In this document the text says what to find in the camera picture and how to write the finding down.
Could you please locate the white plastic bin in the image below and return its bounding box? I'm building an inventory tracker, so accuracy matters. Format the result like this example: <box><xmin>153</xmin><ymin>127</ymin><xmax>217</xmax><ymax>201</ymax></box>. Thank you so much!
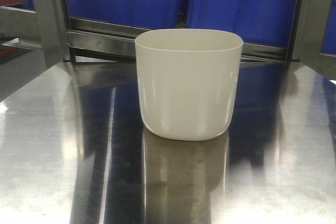
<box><xmin>135</xmin><ymin>28</ymin><xmax>243</xmax><ymax>141</ymax></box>

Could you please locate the blue crate far right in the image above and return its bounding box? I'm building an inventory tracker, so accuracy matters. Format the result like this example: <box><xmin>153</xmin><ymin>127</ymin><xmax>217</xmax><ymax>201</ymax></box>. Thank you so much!
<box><xmin>322</xmin><ymin>9</ymin><xmax>335</xmax><ymax>54</ymax></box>

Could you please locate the stainless steel shelf frame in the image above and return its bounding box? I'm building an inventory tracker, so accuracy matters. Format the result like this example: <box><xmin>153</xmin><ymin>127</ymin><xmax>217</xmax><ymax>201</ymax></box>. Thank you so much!
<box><xmin>1</xmin><ymin>0</ymin><xmax>335</xmax><ymax>80</ymax></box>

